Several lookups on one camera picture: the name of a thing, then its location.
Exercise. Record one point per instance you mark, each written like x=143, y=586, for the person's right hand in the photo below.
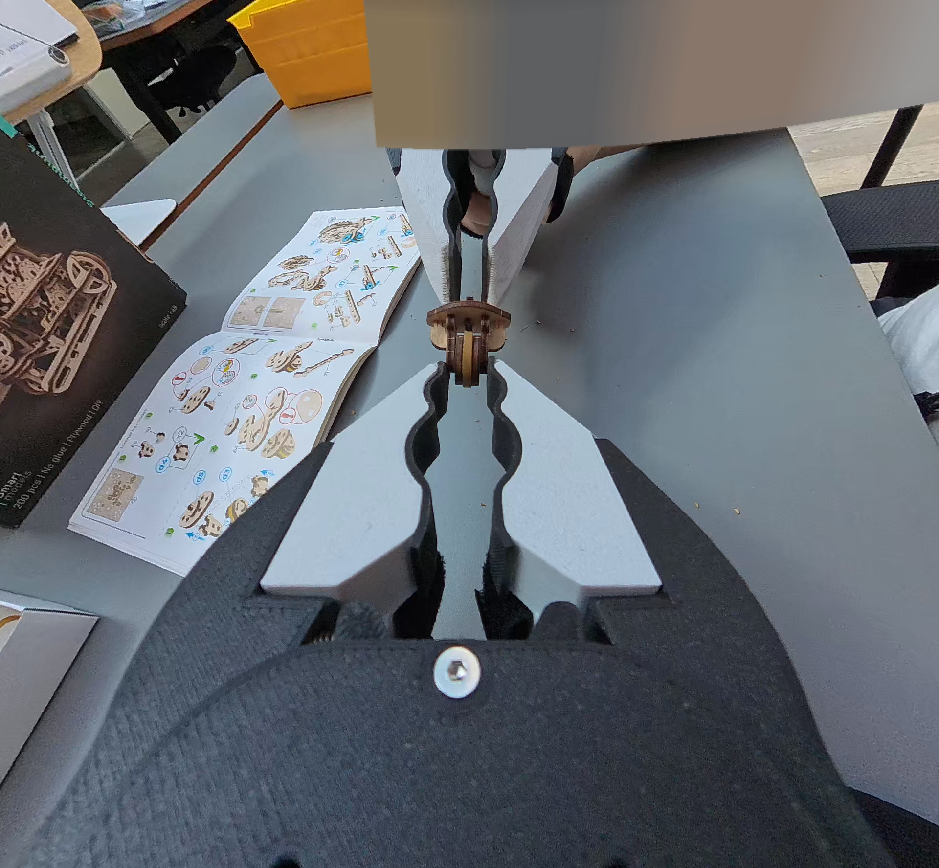
x=478, y=208

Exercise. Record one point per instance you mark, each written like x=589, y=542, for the white cardboard tray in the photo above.
x=44, y=662

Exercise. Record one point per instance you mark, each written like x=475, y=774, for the octagonal wooden disc piece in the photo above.
x=469, y=312

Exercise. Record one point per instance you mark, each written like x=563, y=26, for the printed instruction sheet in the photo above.
x=29, y=17

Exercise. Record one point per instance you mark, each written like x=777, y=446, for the black model kit box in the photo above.
x=73, y=340

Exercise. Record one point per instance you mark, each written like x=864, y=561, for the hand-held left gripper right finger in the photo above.
x=579, y=516

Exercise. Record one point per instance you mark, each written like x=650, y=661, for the wooden wheel assembly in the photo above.
x=463, y=362

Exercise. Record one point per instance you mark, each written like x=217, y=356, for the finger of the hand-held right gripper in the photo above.
x=524, y=200
x=425, y=200

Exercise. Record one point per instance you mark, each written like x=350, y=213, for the yellow plastic bin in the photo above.
x=315, y=39

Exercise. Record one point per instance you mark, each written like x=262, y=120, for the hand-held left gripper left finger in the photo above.
x=345, y=516

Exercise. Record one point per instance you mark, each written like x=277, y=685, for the illustrated instruction booklet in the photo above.
x=220, y=406

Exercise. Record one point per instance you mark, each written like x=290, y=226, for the wooden document stand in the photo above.
x=84, y=65

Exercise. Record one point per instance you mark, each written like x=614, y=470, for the black office chair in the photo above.
x=198, y=76
x=887, y=222

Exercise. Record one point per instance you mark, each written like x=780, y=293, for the grey desk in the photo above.
x=697, y=369

